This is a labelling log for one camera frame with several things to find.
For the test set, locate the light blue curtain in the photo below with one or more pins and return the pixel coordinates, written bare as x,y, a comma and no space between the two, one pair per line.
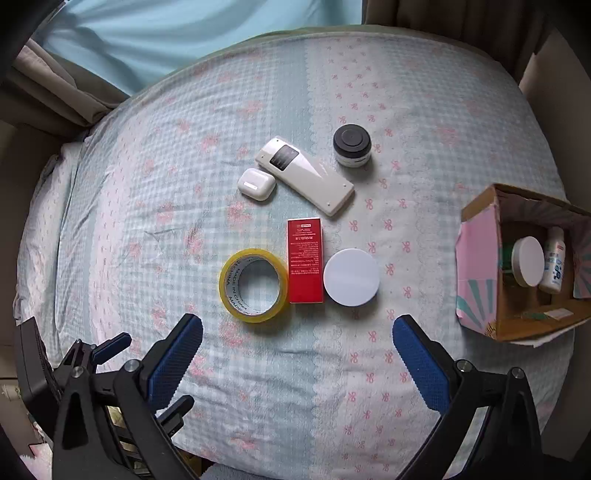
184,37

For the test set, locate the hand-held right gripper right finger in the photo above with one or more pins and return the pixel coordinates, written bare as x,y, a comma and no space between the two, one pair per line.
421,364

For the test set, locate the white earbuds case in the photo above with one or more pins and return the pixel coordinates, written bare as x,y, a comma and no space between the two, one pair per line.
255,183

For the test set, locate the black-lidded white jar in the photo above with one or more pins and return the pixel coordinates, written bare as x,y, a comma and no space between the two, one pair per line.
351,145

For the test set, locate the open cardboard box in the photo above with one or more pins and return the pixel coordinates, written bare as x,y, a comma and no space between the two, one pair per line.
480,258

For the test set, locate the white round flat case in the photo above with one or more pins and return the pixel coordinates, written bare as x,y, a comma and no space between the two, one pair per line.
352,277

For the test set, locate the floral checked bed sheet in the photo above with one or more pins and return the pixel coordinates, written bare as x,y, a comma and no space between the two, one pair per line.
415,138

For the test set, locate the white-lidded green jar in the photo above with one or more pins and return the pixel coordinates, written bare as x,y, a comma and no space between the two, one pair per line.
530,258

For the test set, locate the white remote control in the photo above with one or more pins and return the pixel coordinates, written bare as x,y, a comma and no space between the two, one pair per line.
307,177

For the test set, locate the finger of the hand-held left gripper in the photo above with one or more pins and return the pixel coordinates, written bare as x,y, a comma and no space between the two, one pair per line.
178,408
113,345

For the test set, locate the yellow packing tape roll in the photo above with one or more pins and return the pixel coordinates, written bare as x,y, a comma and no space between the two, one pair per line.
233,295

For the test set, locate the red rectangular box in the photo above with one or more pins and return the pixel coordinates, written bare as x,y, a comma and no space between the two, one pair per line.
304,263

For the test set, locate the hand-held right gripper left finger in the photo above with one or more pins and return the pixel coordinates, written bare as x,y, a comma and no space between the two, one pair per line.
178,353

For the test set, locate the small white bottle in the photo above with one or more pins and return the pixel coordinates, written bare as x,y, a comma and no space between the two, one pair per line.
553,265

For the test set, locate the beige curtain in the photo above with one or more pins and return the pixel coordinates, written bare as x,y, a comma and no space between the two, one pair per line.
69,87

